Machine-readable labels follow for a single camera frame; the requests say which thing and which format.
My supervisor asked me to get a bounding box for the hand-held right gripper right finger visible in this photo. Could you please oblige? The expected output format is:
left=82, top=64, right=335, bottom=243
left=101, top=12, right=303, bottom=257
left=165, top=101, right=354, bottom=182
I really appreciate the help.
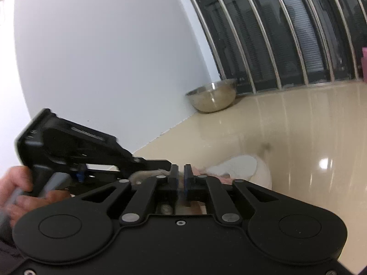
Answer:
left=183, top=163, right=285, bottom=226

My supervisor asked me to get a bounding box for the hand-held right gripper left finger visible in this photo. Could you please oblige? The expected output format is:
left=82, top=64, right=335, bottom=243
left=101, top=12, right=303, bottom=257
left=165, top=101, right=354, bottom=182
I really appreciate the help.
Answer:
left=81, top=164, right=180, bottom=226

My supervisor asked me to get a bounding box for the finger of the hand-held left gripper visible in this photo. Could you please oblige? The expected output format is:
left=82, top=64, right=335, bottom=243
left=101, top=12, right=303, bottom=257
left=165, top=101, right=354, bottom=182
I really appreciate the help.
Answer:
left=132, top=157, right=173, bottom=176

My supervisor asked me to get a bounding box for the white and navy sneaker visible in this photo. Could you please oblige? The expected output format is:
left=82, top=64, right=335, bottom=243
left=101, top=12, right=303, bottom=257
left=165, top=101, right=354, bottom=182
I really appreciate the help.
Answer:
left=128, top=154, right=273, bottom=216

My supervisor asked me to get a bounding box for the person's left hand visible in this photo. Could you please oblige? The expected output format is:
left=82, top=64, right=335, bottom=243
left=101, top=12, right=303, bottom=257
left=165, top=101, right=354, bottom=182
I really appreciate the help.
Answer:
left=0, top=165, right=73, bottom=230

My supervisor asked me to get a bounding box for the stainless steel bowl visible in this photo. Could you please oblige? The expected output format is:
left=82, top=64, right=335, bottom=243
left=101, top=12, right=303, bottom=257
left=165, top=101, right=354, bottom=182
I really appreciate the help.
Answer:
left=185, top=81, right=238, bottom=113

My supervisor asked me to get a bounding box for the steel window railing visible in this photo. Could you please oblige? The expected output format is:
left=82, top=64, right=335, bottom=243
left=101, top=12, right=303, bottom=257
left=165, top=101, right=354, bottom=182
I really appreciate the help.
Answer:
left=180, top=0, right=367, bottom=94

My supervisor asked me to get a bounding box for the dark window with blinds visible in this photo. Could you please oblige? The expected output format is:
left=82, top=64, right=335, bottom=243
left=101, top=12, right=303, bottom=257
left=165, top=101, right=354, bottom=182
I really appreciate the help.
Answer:
left=183, top=0, right=367, bottom=92

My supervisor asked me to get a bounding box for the pink box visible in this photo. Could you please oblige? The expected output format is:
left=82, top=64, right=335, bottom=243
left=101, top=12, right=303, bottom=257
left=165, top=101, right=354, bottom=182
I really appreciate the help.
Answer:
left=361, top=47, right=367, bottom=84

